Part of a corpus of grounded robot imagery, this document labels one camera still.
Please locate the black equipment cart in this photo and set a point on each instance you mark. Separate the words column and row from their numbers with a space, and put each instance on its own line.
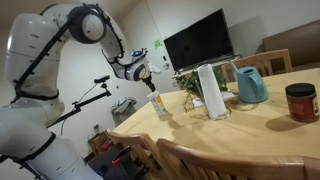
column 113, row 168

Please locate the green wall note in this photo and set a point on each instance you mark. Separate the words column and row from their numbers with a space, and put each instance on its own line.
column 157, row 43

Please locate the wooden dining chair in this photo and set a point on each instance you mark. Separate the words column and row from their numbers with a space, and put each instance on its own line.
column 233, row 163
column 140, row 141
column 256, row 58

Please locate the brown armchair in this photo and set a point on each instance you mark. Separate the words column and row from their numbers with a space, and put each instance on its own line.
column 293, row 43

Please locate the potted green plant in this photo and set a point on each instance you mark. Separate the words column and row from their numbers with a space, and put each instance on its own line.
column 190, row 83

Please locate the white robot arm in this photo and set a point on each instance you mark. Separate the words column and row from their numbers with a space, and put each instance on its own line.
column 30, row 133

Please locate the brown jar black lid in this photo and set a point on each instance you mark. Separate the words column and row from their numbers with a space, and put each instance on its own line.
column 301, row 105

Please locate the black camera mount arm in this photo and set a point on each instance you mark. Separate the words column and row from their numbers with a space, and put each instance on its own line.
column 86, row 101

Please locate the white wall fixture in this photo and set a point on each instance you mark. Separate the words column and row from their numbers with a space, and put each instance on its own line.
column 166, row 66

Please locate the black flat screen television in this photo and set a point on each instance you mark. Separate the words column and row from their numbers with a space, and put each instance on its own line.
column 200, row 40

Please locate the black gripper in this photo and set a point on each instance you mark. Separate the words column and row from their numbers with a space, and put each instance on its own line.
column 147, row 80

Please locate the grey cloth bundle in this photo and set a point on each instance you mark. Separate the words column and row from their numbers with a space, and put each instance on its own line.
column 123, row 106

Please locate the wooden crate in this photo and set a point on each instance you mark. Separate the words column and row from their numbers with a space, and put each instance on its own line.
column 98, row 141

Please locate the white printed can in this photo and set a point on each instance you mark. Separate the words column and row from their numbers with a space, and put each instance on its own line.
column 159, row 106

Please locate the black camera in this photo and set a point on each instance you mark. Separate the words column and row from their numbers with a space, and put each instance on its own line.
column 101, row 79

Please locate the blue watering can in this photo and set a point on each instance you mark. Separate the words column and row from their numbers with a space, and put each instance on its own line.
column 251, row 86

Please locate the white paper towel roll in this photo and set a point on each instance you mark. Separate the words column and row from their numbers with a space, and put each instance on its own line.
column 211, row 91

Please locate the small glass jar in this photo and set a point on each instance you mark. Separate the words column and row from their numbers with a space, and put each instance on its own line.
column 96, row 129

